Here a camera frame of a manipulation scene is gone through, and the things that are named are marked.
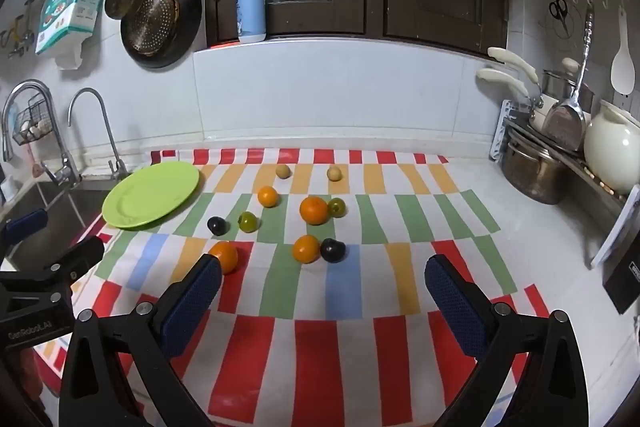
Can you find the printed plastic bag pack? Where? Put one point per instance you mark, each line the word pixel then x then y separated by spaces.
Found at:
pixel 72 4

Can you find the steel pot with lid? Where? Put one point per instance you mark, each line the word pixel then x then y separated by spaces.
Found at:
pixel 560 84

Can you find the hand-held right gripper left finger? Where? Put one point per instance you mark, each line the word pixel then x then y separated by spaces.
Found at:
pixel 192 304

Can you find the large steel pot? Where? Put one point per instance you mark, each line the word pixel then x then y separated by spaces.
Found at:
pixel 532 169

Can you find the steel sink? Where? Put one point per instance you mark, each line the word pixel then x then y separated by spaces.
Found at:
pixel 55 207

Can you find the white rice paddle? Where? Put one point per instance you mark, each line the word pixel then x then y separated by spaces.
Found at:
pixel 623 67

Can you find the green tomato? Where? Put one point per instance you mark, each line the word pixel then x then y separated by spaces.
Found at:
pixel 248 221
pixel 337 206

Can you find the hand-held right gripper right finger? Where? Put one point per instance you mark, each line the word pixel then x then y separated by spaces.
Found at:
pixel 455 307

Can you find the dark frying pan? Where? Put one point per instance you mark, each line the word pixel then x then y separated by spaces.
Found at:
pixel 160 24

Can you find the small brass pot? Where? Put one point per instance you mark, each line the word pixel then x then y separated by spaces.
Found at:
pixel 122 1

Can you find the slim chrome faucet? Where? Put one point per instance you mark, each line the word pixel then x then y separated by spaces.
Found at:
pixel 102 122

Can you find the tan round fruit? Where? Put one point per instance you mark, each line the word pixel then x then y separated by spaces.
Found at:
pixel 283 171
pixel 334 174

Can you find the green plate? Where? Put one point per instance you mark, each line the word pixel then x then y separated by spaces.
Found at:
pixel 150 194

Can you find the blue soap dispenser bottle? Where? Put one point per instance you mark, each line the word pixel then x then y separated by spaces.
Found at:
pixel 251 12

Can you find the small orange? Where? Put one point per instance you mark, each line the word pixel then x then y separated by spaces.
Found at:
pixel 306 249
pixel 267 196
pixel 226 257

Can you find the dark plum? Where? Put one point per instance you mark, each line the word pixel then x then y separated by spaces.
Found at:
pixel 217 226
pixel 332 250

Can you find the white plastic rack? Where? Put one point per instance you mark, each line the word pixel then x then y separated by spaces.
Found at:
pixel 500 132

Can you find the black scissors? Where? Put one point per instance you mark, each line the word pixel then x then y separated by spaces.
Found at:
pixel 559 12

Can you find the large orange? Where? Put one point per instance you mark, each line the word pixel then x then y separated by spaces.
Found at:
pixel 314 210

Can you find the metal skimmer ladle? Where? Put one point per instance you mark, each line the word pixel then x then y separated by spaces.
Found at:
pixel 565 122

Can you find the tall chrome faucet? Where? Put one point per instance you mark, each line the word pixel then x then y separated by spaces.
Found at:
pixel 35 107

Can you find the striped colourful tablecloth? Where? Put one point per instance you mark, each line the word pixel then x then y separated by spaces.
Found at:
pixel 310 357

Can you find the brass wall hooks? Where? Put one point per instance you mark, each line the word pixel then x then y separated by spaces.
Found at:
pixel 17 34

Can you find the white ceramic kettle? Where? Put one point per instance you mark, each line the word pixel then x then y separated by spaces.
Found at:
pixel 610 149

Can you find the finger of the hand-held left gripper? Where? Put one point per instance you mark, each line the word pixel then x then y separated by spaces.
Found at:
pixel 75 257
pixel 27 223

